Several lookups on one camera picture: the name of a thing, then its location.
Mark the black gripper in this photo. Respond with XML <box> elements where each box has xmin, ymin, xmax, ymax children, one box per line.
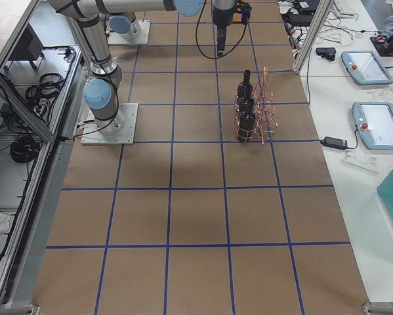
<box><xmin>212</xmin><ymin>0</ymin><xmax>251</xmax><ymax>58</ymax></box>

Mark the dark wine bottle carried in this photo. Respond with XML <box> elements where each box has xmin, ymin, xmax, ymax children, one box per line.
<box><xmin>238</xmin><ymin>98</ymin><xmax>256</xmax><ymax>142</ymax></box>

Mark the dark wine bottle far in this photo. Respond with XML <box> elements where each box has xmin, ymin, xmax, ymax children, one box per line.
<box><xmin>237</xmin><ymin>70</ymin><xmax>253</xmax><ymax>102</ymax></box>

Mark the dark wine bottle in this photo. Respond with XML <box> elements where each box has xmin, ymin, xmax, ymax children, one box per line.
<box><xmin>236</xmin><ymin>100</ymin><xmax>250</xmax><ymax>133</ymax></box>
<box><xmin>237</xmin><ymin>70</ymin><xmax>253</xmax><ymax>102</ymax></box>

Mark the dark wine bottle near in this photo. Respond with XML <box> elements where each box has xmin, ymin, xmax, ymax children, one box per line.
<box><xmin>236</xmin><ymin>100</ymin><xmax>250</xmax><ymax>133</ymax></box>

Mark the teach pendant far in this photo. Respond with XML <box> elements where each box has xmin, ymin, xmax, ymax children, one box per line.
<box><xmin>341</xmin><ymin>51</ymin><xmax>393</xmax><ymax>85</ymax></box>

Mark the teach pendant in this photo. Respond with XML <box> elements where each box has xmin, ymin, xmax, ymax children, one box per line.
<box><xmin>352</xmin><ymin>102</ymin><xmax>393</xmax><ymax>150</ymax></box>
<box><xmin>341</xmin><ymin>51</ymin><xmax>393</xmax><ymax>85</ymax></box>

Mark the black power adapter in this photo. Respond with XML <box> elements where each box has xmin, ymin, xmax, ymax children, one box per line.
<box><xmin>320</xmin><ymin>136</ymin><xmax>348</xmax><ymax>150</ymax></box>

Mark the teach pendant near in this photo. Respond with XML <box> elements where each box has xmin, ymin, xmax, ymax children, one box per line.
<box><xmin>352</xmin><ymin>102</ymin><xmax>393</xmax><ymax>150</ymax></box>

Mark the copper wire bottle basket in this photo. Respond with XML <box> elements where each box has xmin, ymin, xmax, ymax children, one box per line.
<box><xmin>234</xmin><ymin>67</ymin><xmax>278</xmax><ymax>143</ymax></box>

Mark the aluminium frame post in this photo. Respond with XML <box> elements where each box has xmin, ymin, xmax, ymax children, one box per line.
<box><xmin>292</xmin><ymin>0</ymin><xmax>333</xmax><ymax>75</ymax></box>

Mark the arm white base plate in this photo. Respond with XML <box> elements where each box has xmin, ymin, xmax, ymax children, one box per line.
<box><xmin>108</xmin><ymin>20</ymin><xmax>151</xmax><ymax>46</ymax></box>
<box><xmin>81</xmin><ymin>103</ymin><xmax>138</xmax><ymax>145</ymax></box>

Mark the black camera device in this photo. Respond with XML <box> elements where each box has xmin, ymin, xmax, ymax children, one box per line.
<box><xmin>315</xmin><ymin>47</ymin><xmax>336</xmax><ymax>62</ymax></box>

